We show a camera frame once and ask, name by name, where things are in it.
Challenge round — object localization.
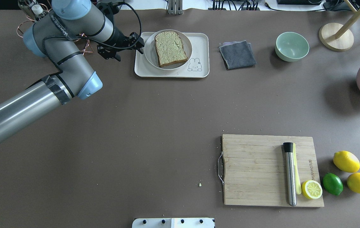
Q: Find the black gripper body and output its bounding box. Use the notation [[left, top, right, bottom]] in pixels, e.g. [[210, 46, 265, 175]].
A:
[[96, 2, 129, 59]]

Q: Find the white round plate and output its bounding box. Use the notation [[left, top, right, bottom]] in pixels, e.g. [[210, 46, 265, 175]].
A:
[[144, 30, 193, 70]]

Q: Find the bread slice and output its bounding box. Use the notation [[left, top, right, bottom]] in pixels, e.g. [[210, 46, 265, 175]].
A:
[[154, 31, 188, 67]]

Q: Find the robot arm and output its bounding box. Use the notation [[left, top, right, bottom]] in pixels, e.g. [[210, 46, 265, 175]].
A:
[[0, 0, 145, 143]]

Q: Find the cream rabbit tray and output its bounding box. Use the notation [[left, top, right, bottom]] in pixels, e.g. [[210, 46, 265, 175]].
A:
[[134, 32, 209, 78]]

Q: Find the upper tea bottle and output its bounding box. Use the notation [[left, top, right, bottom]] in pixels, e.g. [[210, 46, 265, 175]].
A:
[[31, 4, 47, 21]]

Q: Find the grey folded cloth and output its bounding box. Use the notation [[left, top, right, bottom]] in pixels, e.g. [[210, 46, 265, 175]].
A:
[[219, 40, 257, 70]]

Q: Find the mint green bowl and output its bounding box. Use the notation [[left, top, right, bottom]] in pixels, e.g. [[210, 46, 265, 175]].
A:
[[275, 32, 310, 62]]

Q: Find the wooden cutting board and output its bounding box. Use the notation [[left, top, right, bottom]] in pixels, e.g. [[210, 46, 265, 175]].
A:
[[222, 134, 320, 207]]

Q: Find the steel muddler black tip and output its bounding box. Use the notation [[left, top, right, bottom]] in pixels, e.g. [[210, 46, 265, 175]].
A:
[[283, 142, 297, 207]]

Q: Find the wooden cup stand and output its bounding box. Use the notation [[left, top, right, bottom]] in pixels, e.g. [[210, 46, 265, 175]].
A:
[[319, 0, 360, 52]]

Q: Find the yellow knife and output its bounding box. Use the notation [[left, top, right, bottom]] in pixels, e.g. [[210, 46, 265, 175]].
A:
[[293, 154, 302, 195]]

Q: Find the halved lemon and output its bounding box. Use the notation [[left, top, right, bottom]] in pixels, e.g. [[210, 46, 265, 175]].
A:
[[301, 180, 323, 200]]

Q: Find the lower whole lemon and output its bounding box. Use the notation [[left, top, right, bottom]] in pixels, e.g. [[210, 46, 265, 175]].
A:
[[333, 151, 360, 173]]

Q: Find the green lime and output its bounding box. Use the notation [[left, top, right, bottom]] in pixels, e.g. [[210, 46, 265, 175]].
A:
[[322, 172, 343, 196]]

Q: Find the copper wire bottle rack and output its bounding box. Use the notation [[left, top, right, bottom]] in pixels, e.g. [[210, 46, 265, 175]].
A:
[[16, 0, 94, 56]]

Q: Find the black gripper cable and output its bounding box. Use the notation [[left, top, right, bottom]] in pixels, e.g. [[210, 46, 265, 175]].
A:
[[42, 2, 143, 64]]

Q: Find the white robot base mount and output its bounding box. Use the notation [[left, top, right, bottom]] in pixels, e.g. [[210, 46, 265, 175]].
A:
[[132, 217, 216, 228]]

